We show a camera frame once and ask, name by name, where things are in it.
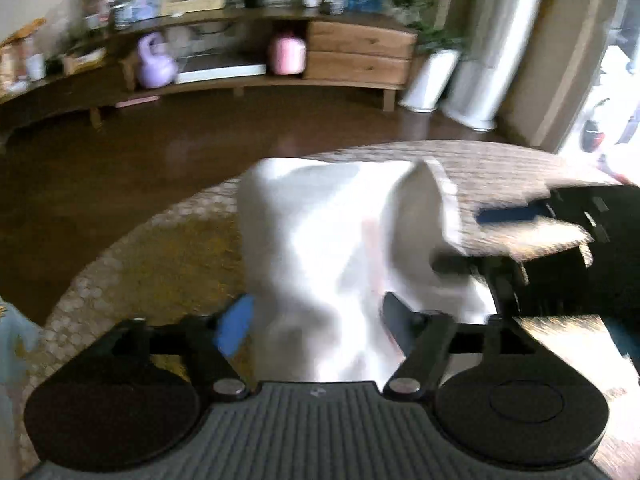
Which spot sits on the washing machine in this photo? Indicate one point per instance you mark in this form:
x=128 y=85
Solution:
x=607 y=121

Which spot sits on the potted tree white planter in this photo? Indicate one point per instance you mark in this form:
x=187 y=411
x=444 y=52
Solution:
x=439 y=46

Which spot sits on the white flat box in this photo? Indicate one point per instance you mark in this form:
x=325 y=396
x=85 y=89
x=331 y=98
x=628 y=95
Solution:
x=207 y=67

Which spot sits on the pink small case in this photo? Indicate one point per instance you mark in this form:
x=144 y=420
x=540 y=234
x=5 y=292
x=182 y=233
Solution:
x=287 y=55

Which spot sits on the cream sweatshirt garment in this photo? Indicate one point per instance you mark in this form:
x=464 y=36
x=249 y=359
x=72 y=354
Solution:
x=324 y=242

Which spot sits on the white tower air conditioner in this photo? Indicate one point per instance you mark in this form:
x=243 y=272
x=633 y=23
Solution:
x=498 y=36

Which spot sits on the light blue picture card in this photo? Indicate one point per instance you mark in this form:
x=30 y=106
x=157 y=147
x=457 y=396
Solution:
x=142 y=10

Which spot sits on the long wooden tv console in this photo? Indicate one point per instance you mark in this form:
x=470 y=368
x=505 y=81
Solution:
x=225 y=49

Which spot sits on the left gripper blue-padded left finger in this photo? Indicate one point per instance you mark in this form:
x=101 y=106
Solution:
x=210 y=342

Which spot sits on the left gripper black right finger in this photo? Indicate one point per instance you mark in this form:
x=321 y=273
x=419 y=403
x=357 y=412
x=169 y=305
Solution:
x=424 y=338

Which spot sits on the purple kettlebell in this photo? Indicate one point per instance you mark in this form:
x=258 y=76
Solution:
x=157 y=68

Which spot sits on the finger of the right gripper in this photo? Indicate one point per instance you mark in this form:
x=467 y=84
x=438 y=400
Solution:
x=527 y=213
x=450 y=264

